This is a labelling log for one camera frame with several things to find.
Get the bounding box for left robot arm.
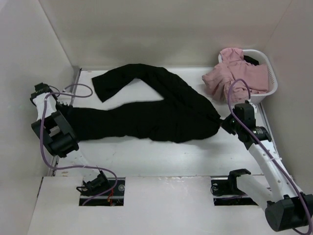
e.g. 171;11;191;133
30;83;110;196

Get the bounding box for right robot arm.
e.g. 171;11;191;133
221;101;313;235

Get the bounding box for white laundry basket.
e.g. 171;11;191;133
218;48;278;105

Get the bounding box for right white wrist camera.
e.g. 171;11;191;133
245;99;258;114

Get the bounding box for black trousers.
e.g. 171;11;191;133
66;64;221;143

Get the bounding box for left aluminium table rail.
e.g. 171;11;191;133
51;66;82;167

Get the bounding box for pink trousers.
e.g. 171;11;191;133
202;48;269;103

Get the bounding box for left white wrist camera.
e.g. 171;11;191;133
57;92;73;106

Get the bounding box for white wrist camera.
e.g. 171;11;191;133
245;99;258;114
57;92;73;106

